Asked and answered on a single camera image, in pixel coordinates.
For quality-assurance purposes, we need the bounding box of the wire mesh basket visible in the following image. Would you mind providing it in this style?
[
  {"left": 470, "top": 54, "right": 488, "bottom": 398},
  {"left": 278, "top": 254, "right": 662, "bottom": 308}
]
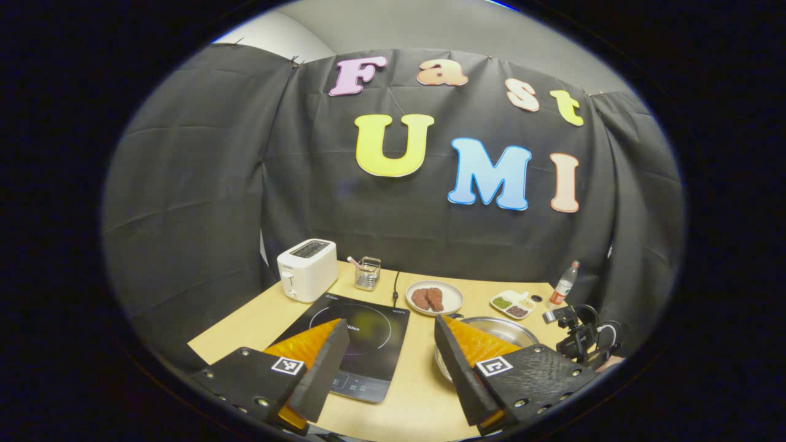
[{"left": 355, "top": 257, "right": 381, "bottom": 291}]

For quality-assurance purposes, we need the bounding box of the white divided dish with beans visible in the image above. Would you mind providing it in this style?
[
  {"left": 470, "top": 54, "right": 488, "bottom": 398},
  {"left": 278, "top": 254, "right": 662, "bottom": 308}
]
[{"left": 490, "top": 290, "right": 537, "bottom": 320}]

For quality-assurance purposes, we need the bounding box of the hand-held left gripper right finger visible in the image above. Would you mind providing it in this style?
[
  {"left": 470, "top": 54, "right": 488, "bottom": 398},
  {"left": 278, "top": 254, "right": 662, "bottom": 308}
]
[{"left": 434, "top": 314, "right": 599, "bottom": 435}]

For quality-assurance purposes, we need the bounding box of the black induction cooktop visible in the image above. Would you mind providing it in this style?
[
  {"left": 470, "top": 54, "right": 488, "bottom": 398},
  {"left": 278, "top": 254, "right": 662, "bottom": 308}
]
[{"left": 268, "top": 293, "right": 411, "bottom": 404}]

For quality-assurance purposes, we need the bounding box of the white round plate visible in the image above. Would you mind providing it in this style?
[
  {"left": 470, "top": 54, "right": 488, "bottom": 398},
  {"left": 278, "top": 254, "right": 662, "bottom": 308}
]
[{"left": 406, "top": 281, "right": 465, "bottom": 316}]

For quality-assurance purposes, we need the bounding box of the white toaster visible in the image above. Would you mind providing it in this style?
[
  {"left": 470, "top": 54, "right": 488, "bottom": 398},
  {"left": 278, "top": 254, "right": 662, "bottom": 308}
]
[{"left": 277, "top": 239, "right": 338, "bottom": 303}]

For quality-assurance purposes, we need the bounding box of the steel pot with black handle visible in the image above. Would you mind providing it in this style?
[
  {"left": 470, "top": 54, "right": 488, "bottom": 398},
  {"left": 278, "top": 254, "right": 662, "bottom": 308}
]
[{"left": 434, "top": 316, "right": 541, "bottom": 382}]

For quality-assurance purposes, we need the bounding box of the plastic bottle with red label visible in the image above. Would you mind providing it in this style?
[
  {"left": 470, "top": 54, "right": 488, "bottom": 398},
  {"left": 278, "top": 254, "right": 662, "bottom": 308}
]
[{"left": 548, "top": 260, "right": 580, "bottom": 308}]

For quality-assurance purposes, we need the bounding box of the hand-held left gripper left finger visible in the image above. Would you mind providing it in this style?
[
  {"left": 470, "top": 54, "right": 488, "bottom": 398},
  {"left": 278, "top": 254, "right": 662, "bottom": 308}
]
[{"left": 190, "top": 318, "right": 351, "bottom": 433}]

